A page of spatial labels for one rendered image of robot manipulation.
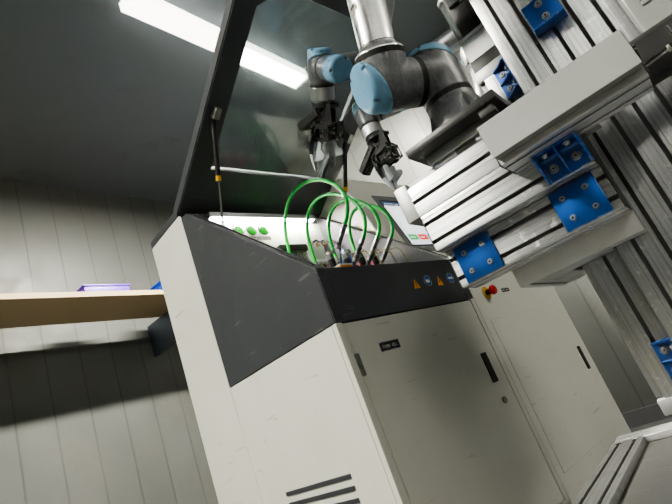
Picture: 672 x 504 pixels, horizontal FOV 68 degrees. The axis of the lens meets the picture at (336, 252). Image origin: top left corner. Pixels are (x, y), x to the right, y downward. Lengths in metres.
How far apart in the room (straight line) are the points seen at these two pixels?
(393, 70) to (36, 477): 2.76
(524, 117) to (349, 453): 0.90
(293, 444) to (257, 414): 0.18
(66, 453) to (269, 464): 1.85
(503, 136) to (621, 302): 0.50
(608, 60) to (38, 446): 3.08
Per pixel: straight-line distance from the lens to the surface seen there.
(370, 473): 1.34
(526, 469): 1.74
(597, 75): 0.95
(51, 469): 3.29
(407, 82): 1.17
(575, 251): 1.16
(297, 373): 1.46
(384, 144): 1.77
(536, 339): 2.11
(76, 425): 3.38
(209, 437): 1.94
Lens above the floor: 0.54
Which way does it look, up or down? 18 degrees up
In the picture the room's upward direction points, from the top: 21 degrees counter-clockwise
